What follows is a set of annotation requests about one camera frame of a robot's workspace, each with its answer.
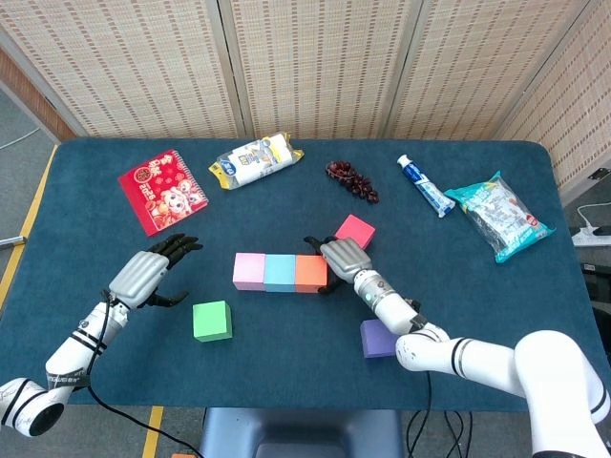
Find red foam cube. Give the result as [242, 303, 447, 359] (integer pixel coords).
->
[333, 214, 377, 251]

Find pink foam cube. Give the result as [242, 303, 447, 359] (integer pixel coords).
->
[232, 252, 267, 292]

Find white tissue pack yellow ends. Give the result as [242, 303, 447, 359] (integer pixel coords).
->
[207, 132, 306, 192]

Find light blue foam cube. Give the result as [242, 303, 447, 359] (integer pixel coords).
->
[263, 253, 298, 294]

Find purple foam cube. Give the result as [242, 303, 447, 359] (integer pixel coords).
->
[359, 318, 400, 360]

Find blue felt table cover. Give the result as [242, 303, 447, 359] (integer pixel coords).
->
[0, 137, 598, 415]

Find dark red grape bunch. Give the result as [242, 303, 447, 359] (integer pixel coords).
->
[325, 160, 381, 205]

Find white power cable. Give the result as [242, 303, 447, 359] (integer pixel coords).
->
[576, 202, 611, 230]

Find bamboo folding screen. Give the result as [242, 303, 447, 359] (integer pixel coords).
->
[0, 0, 611, 192]

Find green foam cube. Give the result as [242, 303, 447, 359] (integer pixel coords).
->
[192, 300, 234, 344]

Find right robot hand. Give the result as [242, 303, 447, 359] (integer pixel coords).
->
[303, 235, 374, 296]

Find white power strip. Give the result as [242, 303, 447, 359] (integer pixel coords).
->
[571, 223, 611, 248]

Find black equipment box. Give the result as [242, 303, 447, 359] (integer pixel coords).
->
[579, 260, 611, 335]

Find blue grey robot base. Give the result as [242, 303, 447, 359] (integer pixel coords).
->
[199, 407, 406, 458]

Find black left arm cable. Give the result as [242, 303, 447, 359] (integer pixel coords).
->
[84, 288, 204, 458]

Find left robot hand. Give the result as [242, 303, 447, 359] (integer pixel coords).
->
[107, 233, 204, 310]

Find orange foam cube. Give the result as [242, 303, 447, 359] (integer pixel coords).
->
[294, 254, 330, 295]

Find black floor cables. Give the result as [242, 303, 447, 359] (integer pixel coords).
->
[406, 409, 474, 458]

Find teal snack bag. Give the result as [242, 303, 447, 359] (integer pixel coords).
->
[443, 170, 557, 265]

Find red spiral calendar booklet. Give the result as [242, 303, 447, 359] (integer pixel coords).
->
[117, 148, 210, 239]

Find white blue toothpaste tube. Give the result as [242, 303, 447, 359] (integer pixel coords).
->
[396, 154, 456, 219]

